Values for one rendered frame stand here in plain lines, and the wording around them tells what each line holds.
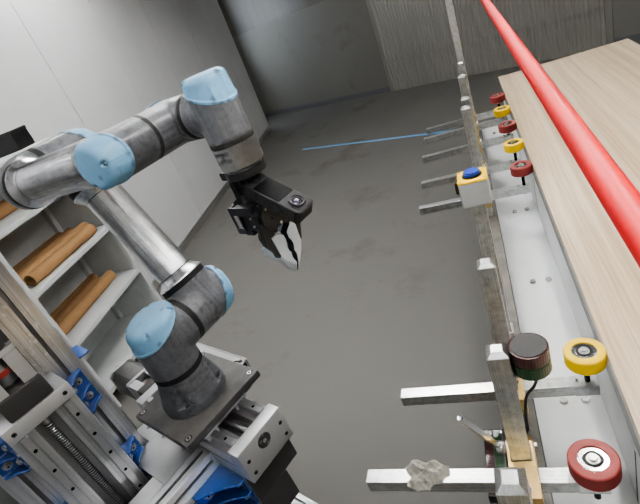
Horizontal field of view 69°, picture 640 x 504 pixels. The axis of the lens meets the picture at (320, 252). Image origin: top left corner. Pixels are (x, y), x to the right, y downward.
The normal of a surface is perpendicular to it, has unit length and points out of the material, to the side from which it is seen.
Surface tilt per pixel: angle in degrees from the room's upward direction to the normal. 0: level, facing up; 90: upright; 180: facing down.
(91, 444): 90
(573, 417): 0
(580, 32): 90
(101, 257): 90
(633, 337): 0
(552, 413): 0
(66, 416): 90
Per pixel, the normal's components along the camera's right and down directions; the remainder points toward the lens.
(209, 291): 0.61, -0.33
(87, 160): -0.47, 0.57
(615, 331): -0.34, -0.82
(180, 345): 0.81, -0.01
